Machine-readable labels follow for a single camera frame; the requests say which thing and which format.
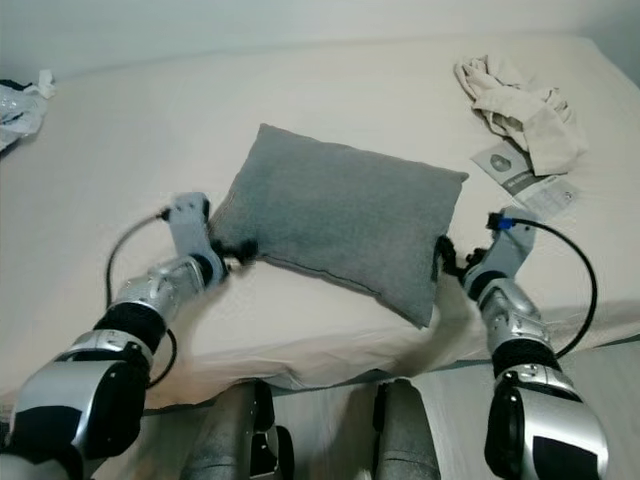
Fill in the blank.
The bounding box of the grey rectangular pillow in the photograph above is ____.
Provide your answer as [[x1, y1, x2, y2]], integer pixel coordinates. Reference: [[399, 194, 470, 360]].
[[208, 123, 471, 330]]

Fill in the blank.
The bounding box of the grey printed booklet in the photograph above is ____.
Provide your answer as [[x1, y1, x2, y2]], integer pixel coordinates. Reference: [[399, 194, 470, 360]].
[[471, 141, 551, 197]]

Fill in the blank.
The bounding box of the white paper packet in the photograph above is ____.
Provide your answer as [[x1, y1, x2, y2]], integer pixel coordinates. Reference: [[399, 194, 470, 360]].
[[520, 176, 583, 219]]

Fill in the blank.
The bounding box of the cream mattress bed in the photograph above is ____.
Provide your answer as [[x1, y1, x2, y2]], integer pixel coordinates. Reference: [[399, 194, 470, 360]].
[[0, 35, 640, 413]]

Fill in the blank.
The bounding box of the crumpled beige cloth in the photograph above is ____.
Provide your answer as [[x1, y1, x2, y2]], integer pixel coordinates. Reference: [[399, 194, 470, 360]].
[[453, 54, 589, 177]]

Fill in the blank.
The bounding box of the grey right robot leg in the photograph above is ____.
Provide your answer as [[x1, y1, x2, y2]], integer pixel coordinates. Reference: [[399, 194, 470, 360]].
[[369, 378, 447, 480]]

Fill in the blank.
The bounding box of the grey robot leg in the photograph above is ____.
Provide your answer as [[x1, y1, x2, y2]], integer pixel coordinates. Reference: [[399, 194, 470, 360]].
[[369, 378, 447, 480], [176, 378, 297, 480]]

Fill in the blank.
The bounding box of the grey left robot leg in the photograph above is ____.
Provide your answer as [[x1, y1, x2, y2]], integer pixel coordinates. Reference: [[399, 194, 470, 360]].
[[176, 378, 297, 480]]

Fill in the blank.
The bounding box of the crumpled clear plastic bag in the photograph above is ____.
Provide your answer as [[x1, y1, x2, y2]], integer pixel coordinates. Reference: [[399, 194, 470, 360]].
[[0, 70, 57, 152]]

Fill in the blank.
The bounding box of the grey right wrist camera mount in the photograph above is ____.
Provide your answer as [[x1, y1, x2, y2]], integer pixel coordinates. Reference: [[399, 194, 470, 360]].
[[478, 210, 542, 283]]

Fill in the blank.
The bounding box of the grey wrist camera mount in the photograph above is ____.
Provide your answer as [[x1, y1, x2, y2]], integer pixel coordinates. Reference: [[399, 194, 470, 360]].
[[166, 192, 218, 263], [478, 210, 542, 283]]

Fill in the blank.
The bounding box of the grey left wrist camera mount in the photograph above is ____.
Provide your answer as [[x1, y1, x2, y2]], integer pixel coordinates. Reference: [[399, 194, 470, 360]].
[[166, 192, 218, 263]]

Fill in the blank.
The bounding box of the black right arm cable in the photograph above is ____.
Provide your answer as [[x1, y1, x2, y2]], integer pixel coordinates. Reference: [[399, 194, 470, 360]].
[[486, 211, 600, 360]]

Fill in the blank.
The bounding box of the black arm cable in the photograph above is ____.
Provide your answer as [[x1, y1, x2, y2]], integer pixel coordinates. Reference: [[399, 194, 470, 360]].
[[486, 211, 600, 360], [104, 207, 179, 389]]

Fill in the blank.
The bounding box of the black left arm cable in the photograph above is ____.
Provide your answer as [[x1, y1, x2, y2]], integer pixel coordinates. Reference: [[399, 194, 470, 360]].
[[104, 207, 179, 389]]

